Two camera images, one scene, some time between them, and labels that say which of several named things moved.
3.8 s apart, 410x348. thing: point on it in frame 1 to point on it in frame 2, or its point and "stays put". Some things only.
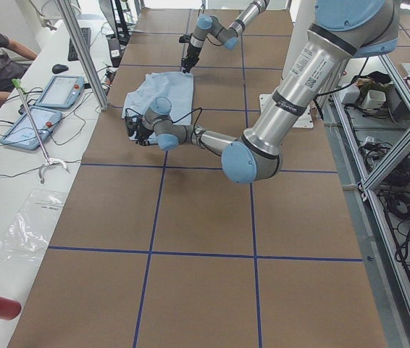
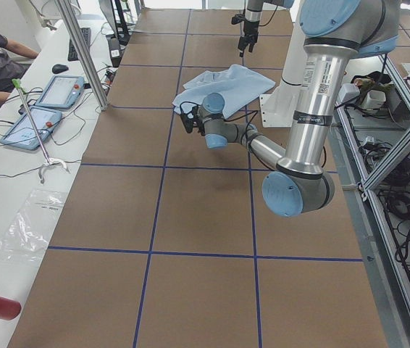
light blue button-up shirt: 177,87 to 234,84
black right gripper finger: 187,67 to 244,40
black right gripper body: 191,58 to 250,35
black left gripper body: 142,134 to 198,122
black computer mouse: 58,68 stays put
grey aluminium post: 86,53 stays put
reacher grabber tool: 50,161 stays put
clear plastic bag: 27,235 stays put
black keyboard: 72,54 stays put
